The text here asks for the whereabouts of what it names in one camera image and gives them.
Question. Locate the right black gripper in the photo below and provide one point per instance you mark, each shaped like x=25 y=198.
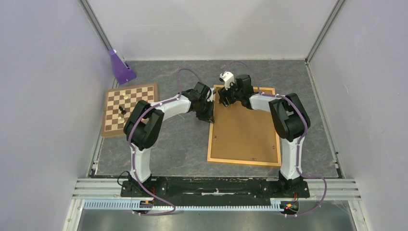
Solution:
x=224 y=94

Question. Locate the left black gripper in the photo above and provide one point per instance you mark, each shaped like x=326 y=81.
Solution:
x=208 y=116

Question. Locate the wooden picture frame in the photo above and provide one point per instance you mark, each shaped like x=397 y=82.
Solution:
x=210 y=143

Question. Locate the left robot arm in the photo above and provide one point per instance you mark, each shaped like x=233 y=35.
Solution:
x=144 y=124

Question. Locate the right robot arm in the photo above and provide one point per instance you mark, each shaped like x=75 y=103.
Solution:
x=290 y=120

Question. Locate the black chess piece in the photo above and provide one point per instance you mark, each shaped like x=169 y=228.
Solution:
x=122 y=110

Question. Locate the white chess piece lower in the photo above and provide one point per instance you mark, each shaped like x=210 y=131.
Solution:
x=120 y=120

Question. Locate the wooden chessboard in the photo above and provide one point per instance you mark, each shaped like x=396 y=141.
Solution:
x=113 y=98

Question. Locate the purple plastic stand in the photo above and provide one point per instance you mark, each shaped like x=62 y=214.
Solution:
x=122 y=71

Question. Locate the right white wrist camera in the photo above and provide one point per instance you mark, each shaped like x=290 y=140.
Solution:
x=228 y=79

